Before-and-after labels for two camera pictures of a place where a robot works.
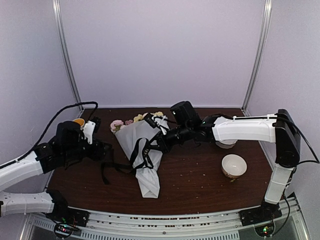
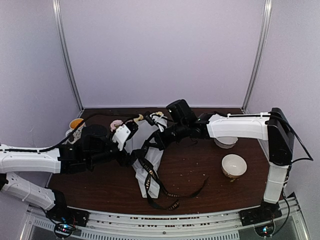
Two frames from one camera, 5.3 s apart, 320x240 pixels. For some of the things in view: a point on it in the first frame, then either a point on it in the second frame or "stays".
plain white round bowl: [233, 165] stays
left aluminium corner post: [57, 7] stays
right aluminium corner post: [265, 31] stays
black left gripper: [98, 153] to [134, 155]
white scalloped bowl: [226, 144] stays
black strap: [129, 168] to [150, 171]
